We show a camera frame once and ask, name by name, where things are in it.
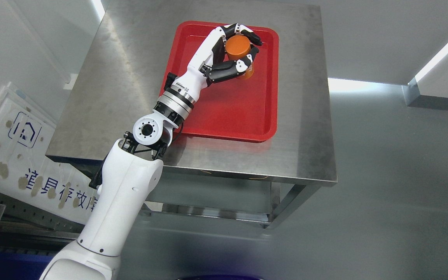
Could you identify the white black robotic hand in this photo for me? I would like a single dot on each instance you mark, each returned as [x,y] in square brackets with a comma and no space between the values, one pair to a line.
[207,65]

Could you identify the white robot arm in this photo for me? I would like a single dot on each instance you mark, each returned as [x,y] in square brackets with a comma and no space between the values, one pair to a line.
[127,180]

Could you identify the stainless steel table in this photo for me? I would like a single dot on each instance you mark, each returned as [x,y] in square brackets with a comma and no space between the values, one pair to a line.
[124,69]

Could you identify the orange cylindrical capacitor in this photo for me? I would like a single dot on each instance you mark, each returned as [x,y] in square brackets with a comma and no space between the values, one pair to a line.
[237,47]

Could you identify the blue robot base edge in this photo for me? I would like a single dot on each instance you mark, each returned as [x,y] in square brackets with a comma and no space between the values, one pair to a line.
[219,277]

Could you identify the white sign board with text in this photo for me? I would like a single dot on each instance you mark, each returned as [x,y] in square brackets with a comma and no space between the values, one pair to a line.
[26,173]

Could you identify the red plastic tray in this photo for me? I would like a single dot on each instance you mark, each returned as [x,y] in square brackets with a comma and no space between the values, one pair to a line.
[241,109]

